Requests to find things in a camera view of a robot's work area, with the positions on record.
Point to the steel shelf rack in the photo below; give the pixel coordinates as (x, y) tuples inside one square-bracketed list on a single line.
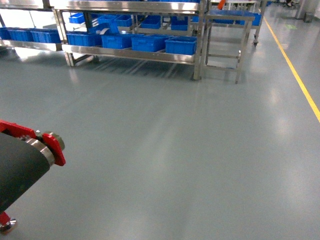
[(75, 54)]

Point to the blue plastic bin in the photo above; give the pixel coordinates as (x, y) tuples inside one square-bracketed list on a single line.
[(84, 39), (149, 43), (118, 41), (182, 45)]

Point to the steel side table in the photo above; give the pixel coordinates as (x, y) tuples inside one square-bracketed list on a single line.
[(225, 40)]

